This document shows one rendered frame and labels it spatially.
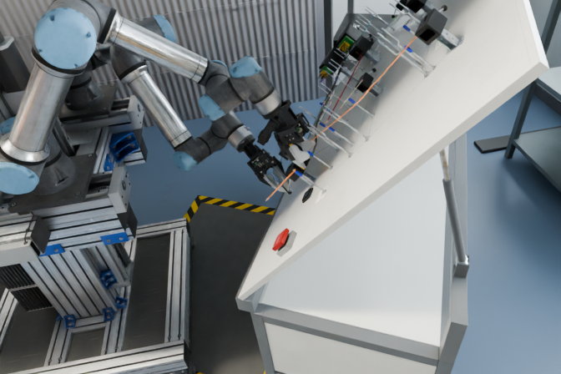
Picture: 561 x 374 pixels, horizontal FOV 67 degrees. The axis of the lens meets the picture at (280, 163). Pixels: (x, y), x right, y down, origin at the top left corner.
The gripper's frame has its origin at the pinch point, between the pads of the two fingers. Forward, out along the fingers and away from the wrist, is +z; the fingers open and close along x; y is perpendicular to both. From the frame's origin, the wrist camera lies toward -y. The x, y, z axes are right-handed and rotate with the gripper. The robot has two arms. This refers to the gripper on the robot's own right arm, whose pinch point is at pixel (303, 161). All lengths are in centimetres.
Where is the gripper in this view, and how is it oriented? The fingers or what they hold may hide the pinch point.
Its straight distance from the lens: 127.6
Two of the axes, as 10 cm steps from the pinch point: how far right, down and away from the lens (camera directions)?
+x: 3.3, -6.6, 6.7
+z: 5.5, 7.2, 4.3
